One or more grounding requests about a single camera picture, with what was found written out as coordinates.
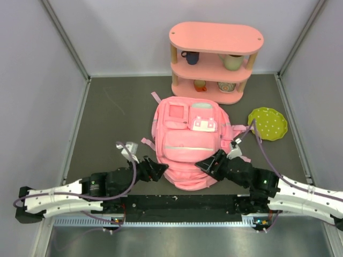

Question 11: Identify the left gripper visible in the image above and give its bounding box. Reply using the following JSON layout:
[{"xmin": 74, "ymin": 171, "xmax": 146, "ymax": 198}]
[{"xmin": 128, "ymin": 154, "xmax": 168, "ymax": 186}]

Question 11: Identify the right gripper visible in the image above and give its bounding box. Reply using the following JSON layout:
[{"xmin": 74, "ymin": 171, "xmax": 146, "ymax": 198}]
[{"xmin": 195, "ymin": 149, "xmax": 249, "ymax": 188}]

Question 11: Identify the pink student backpack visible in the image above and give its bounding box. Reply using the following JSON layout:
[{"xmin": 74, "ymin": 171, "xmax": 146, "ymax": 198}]
[{"xmin": 141, "ymin": 92, "xmax": 247, "ymax": 191}]

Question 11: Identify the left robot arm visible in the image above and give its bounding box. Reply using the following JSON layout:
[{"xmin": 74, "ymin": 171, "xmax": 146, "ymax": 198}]
[{"xmin": 13, "ymin": 156, "xmax": 169, "ymax": 224}]

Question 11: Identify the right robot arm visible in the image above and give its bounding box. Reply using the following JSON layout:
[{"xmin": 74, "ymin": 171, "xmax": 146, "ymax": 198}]
[{"xmin": 195, "ymin": 150, "xmax": 342, "ymax": 230}]

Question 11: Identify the green polka dot plate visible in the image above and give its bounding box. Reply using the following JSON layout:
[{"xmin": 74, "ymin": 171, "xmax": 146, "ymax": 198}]
[{"xmin": 248, "ymin": 107, "xmax": 288, "ymax": 141}]

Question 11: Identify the patterned flower-shaped bowl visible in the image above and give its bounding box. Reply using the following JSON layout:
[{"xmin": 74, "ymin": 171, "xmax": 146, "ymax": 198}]
[{"xmin": 217, "ymin": 82, "xmax": 236, "ymax": 93}]

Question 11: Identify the orange cup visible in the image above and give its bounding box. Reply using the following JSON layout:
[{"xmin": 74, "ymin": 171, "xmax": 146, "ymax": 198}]
[{"xmin": 193, "ymin": 80, "xmax": 207, "ymax": 92}]

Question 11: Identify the pink three-tier wooden shelf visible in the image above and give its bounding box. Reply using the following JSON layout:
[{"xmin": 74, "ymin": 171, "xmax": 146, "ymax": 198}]
[{"xmin": 169, "ymin": 21, "xmax": 264, "ymax": 104}]

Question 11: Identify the beige ceramic mug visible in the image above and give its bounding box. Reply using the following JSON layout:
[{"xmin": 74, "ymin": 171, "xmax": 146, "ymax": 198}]
[{"xmin": 218, "ymin": 54, "xmax": 244, "ymax": 71}]

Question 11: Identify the dark blue mug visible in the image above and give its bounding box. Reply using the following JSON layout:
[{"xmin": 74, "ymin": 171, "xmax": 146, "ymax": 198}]
[{"xmin": 181, "ymin": 51, "xmax": 199, "ymax": 65}]

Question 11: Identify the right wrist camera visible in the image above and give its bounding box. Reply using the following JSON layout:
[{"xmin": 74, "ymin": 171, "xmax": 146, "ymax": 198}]
[{"xmin": 227, "ymin": 138, "xmax": 242, "ymax": 160}]

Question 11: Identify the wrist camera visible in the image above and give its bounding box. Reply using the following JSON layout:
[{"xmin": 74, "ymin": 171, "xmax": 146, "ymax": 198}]
[
  {"xmin": 116, "ymin": 142, "xmax": 139, "ymax": 163},
  {"xmin": 227, "ymin": 138, "xmax": 242, "ymax": 160}
]

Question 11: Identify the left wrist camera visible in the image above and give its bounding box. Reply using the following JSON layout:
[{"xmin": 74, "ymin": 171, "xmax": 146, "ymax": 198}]
[{"xmin": 116, "ymin": 142, "xmax": 139, "ymax": 163}]

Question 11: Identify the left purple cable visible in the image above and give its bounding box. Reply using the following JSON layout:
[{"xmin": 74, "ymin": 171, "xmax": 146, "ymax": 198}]
[{"xmin": 13, "ymin": 141, "xmax": 139, "ymax": 232}]

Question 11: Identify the purple cable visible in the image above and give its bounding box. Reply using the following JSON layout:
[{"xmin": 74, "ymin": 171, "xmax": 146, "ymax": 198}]
[
  {"xmin": 235, "ymin": 119, "xmax": 343, "ymax": 232},
  {"xmin": 13, "ymin": 141, "xmax": 139, "ymax": 232}
]

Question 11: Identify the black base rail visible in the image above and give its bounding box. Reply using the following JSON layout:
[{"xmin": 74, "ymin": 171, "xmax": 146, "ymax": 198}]
[{"xmin": 91, "ymin": 194, "xmax": 283, "ymax": 222}]

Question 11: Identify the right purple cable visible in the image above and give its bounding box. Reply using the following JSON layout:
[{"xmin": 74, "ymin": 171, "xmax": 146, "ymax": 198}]
[{"xmin": 235, "ymin": 119, "xmax": 343, "ymax": 232}]

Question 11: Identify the white cable duct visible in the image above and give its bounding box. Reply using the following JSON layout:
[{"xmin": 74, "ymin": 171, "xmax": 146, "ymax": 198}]
[{"xmin": 53, "ymin": 213, "xmax": 267, "ymax": 228}]

